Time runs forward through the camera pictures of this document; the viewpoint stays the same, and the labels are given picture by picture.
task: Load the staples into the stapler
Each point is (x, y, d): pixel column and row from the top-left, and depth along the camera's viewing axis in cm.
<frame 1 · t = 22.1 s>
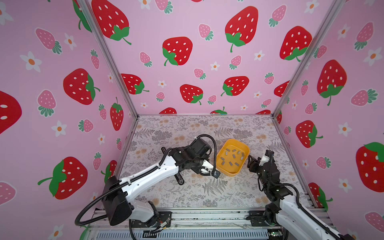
left hand: (206, 156, 77), fingers closed
right hand: (253, 156, 83), fingers open
yellow plastic tray: (231, 158, 99), on the table

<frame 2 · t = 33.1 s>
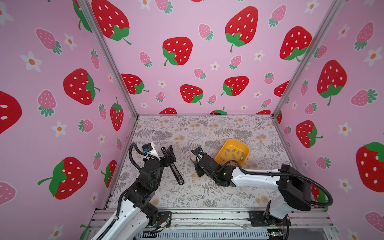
left hand: (164, 147, 72), fingers open
right hand: (194, 161, 82), fingers open
the named things where they were.

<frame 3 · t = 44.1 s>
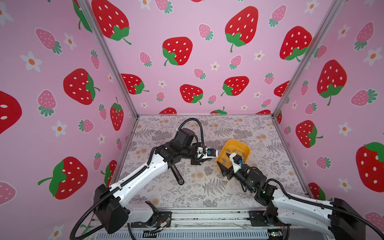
left hand: (210, 152, 72), fingers closed
right hand: (222, 158, 74), fingers open
the named things where they were.

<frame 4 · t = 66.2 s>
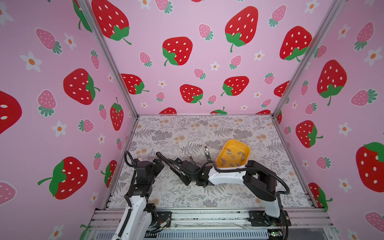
left hand: (156, 163, 85), fingers open
right hand: (180, 173, 86), fingers closed
the named things where they were.

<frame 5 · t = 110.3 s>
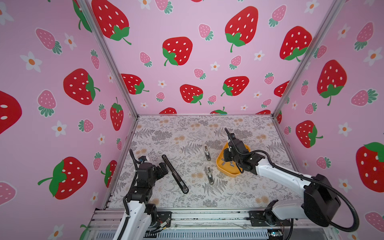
left hand: (159, 166, 83), fingers open
right hand: (224, 150, 86), fingers closed
the named things where they were.

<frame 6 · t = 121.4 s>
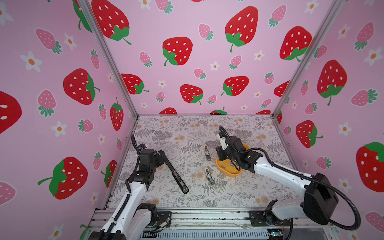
left hand: (158, 154, 84), fingers open
right hand: (216, 148, 83), fingers closed
the named things where they were.

